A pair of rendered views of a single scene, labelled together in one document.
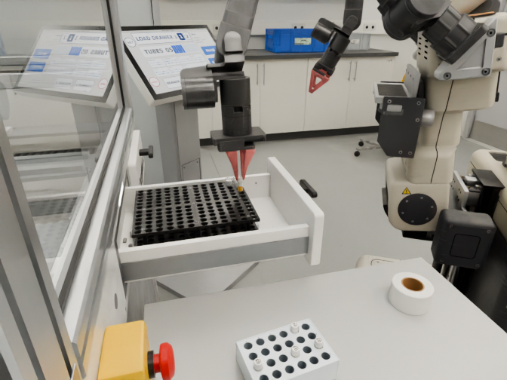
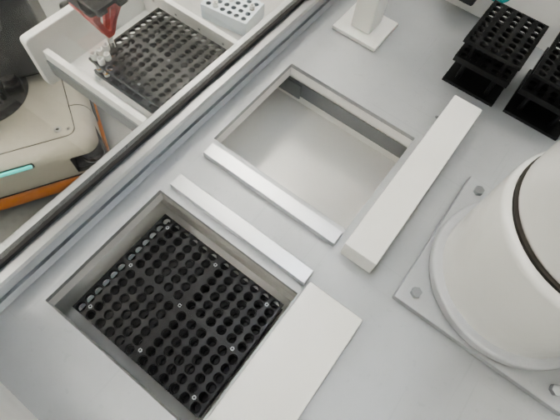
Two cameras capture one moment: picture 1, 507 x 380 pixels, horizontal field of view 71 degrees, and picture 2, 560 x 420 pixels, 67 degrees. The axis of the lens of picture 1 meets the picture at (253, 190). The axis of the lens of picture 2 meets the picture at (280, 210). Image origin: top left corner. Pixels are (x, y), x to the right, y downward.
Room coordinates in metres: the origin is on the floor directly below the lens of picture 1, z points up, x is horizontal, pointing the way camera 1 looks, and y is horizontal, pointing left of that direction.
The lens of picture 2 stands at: (0.85, 0.68, 1.48)
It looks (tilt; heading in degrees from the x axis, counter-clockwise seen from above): 64 degrees down; 224
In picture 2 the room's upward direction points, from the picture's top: 8 degrees clockwise
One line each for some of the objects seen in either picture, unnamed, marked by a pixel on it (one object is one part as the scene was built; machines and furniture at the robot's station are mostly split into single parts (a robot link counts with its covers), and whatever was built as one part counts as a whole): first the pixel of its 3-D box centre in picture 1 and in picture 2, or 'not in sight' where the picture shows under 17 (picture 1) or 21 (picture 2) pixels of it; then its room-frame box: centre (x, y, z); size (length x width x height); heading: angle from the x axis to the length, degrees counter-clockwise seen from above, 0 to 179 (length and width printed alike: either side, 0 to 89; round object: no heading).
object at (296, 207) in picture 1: (290, 203); not in sight; (0.67, -0.08, 0.87); 0.29 x 0.02 x 0.11; 14
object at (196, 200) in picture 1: (194, 217); not in sight; (0.62, 0.12, 0.87); 0.22 x 0.18 x 0.06; 104
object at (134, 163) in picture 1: (137, 163); not in sight; (0.89, 0.31, 0.87); 0.29 x 0.02 x 0.11; 14
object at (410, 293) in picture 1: (410, 292); not in sight; (0.50, -0.28, 0.78); 0.07 x 0.07 x 0.04
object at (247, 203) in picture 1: (244, 199); not in sight; (0.64, 0.02, 0.90); 0.18 x 0.02 x 0.01; 14
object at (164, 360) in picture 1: (161, 362); not in sight; (0.28, 0.10, 0.88); 0.04 x 0.03 x 0.04; 14
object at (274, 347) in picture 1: (285, 360); not in sight; (0.36, -0.05, 0.78); 0.12 x 0.08 x 0.04; 112
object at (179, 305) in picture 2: not in sight; (182, 310); (0.84, 0.50, 0.87); 0.22 x 0.18 x 0.06; 104
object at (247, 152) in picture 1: (235, 158); not in sight; (0.68, 0.04, 0.97); 0.07 x 0.07 x 0.09; 13
